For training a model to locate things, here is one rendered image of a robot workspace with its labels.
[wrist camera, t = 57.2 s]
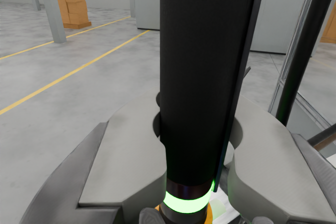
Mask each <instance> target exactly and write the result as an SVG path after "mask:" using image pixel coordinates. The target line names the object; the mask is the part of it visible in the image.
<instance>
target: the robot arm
mask: <svg viewBox="0 0 336 224"><path fill-rule="evenodd" d="M159 135H160V87H158V86H154V87H152V88H151V89H149V90H147V91H146V92H144V93H143V94H141V95H139V96H138V97H136V98H135V99H133V100H131V101H130V102H128V103H127V104H125V105H124V106H123V107H121V108H120V109H119V110H117V111H116V112H115V113H114V114H113V115H112V116H111V117H110V118H109V119H108V120H107V122H100V123H99V124H98V125H97V126H96V127H95V128H94V129H93V130H92V131H91V132H90V133H89V134H88V135H87V136H86V137H85V139H84V140H83V141H82V142H81V143H80V144H79V145H78V146H77V147H76V148H75V149H74V150H73V151H72V152H71V153H70V154H69V155H68V156H67V157H66V158H65V159H64V160H63V162H62V163H61V164H60V165H59V166H58V167H57V168H56V169H55V170H54V171H53V172H52V174H51V175H50V176H49V177H48V178H47V180H46V181H45V182H44V183H43V185H42V186H41V187H40V189H39V190H38V192H37V193H36V195H35V196H34V198H33V199H32V201H31V202H30V204H29V206H28V207H27V209H26V211H25V213H24V214H23V216H22V218H21V220H20V222H19V224H137V223H138V222H139V224H166V223H165V222H164V220H163V218H162V216H161V214H160V212H159V211H158V210H157V209H156V207H157V206H158V205H160V204H161V203H162V202H163V201H164V200H165V198H166V190H167V160H166V149H165V146H164V145H163V144H162V143H161V142H160V141H159V139H158V137H159ZM229 141H230V143H231V144H232V146H233V148H234V154H233V158H232V161H231V165H230V169H229V173H228V177H227V189H228V201H229V203H230V205H231V206H232V207H233V208H234V209H235V210H236V211H238V212H239V213H240V215H241V216H244V217H245V218H246V219H247V220H249V222H250V224H336V168H335V167H334V166H333V165H332V164H331V163H330V162H329V161H328V160H327V159H326V158H325V157H324V156H322V155H321V154H320V153H319V152H318V151H317V150H316V149H315V148H314V147H313V146H312V145H311V144H310V143H309V142H308V141H306V140H305V139H304V138H303V137H302V136H301V135H300V134H296V133H291V132H290V131H289V130H288V129H287V128H286V127H285V126H284V125H283V124H282V123H281V122H280V121H279V120H277V119H276V118H275V117H274V116H273V115H271V114H270V113H269V112H267V111H266V110H264V109H263V108H261V107H260V106H258V105H257V104H255V103H253V102H252V101H250V100H249V99H247V98H246V97H244V96H243V95H241V94H239V98H238V103H237V107H236V111H235V116H234V120H233V124H232V129H231V133H230V137H229Z"/></svg>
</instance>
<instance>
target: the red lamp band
mask: <svg viewBox="0 0 336 224"><path fill-rule="evenodd" d="M215 170H216V168H215ZM214 175H215V171H214V173H213V175H212V177H211V178H210V179H209V180H207V181H206V182H204V183H202V184H198V185H182V184H179V183H176V182H174V181H172V180H170V179H169V178H168V177H166V191H167V192H169V193H170V194H171V195H173V196H175V197H177V198H181V199H186V200H191V199H197V198H200V197H202V196H204V195H205V194H206V193H207V192H208V191H209V190H210V189H211V187H212V184H213V180H214Z"/></svg>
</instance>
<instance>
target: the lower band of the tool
mask: <svg viewBox="0 0 336 224"><path fill-rule="evenodd" d="M155 209H157V210H158V211H159V205H158V206H157V207H155ZM212 221H213V212H212V208H211V205H210V203H208V208H207V217H206V221H205V223H204V224H212Z"/></svg>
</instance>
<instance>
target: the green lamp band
mask: <svg viewBox="0 0 336 224"><path fill-rule="evenodd" d="M211 190H212V186H211V188H210V190H209V192H208V193H207V194H206V195H205V196H203V197H201V198H199V199H196V200H181V199H178V198H175V197H173V196H171V195H170V194H169V193H167V192H166V197H165V199H164V202H165V203H166V204H167V205H168V206H169V207H170V208H172V209H173V210H175V211H178V212H181V213H193V212H196V211H199V210H200V209H202V208H203V207H204V206H205V205H206V204H207V203H208V201H209V199H210V195H211Z"/></svg>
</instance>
